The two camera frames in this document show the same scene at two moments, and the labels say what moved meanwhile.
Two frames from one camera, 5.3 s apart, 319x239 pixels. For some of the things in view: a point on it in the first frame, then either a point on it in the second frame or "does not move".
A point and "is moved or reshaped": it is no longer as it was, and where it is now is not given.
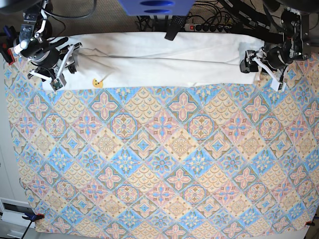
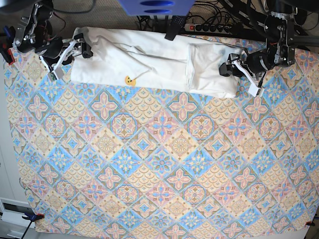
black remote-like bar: [177, 23] does not move
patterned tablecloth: [184, 161] does not move
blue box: [157, 8] does not move
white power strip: [207, 28] does not move
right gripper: [276, 58] → [257, 62]
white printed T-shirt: [151, 59] is moved or reshaped
